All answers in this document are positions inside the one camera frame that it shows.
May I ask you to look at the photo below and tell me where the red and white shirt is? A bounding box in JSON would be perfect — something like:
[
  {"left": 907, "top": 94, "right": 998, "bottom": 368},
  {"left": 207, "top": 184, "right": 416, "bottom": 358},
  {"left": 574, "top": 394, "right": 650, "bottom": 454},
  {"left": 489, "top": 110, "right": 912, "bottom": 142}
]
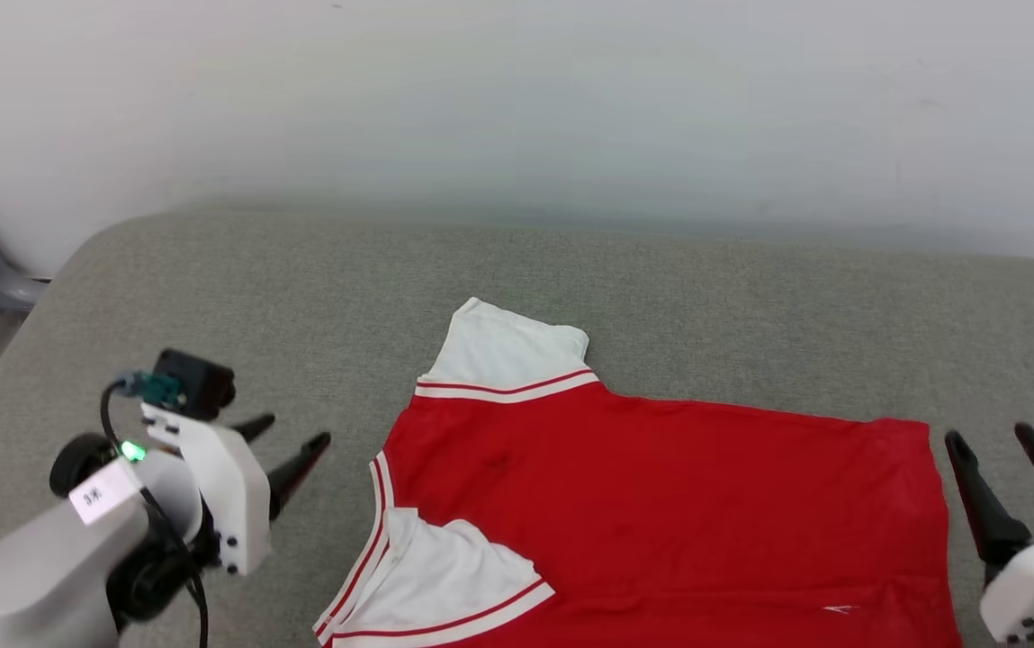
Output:
[{"left": 312, "top": 297, "right": 963, "bottom": 648}]

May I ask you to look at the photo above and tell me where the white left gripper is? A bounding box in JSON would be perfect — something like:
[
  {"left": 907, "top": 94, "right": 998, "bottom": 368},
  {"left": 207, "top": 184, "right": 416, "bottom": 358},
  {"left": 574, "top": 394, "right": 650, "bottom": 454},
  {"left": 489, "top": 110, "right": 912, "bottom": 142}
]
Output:
[{"left": 140, "top": 403, "right": 332, "bottom": 578}]

